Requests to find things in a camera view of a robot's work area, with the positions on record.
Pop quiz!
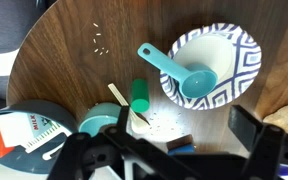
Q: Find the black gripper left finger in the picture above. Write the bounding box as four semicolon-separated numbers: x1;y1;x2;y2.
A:
116;105;131;134

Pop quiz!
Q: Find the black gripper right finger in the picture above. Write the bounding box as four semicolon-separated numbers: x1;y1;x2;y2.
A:
228;104;265;144

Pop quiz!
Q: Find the light wooden spoon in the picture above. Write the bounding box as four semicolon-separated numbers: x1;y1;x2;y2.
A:
107;83;152;133

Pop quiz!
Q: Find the small teal bowl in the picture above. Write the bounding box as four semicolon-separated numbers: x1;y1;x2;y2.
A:
78;102;123;138

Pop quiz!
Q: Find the blue patterned white bowl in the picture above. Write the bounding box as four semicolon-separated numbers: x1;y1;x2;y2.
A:
159;22;263;111

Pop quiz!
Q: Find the dark grey bowl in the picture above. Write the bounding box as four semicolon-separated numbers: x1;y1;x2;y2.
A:
0;99;79;175

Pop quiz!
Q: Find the green plastic cylinder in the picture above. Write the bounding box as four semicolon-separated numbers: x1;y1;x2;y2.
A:
130;78;151;114

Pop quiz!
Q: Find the blue sponge block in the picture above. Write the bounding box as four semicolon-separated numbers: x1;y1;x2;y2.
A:
166;134;196;157

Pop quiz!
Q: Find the toy milk carton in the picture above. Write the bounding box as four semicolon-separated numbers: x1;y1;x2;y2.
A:
0;112;72;154

